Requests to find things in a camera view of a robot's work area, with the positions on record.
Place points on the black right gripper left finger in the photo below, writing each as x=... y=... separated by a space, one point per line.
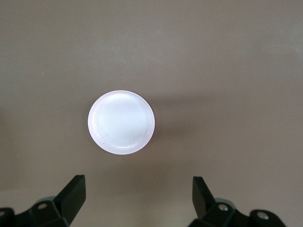
x=71 y=196

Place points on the pink round plate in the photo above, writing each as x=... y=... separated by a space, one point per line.
x=122 y=123

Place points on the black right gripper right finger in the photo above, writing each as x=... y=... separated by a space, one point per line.
x=203 y=201

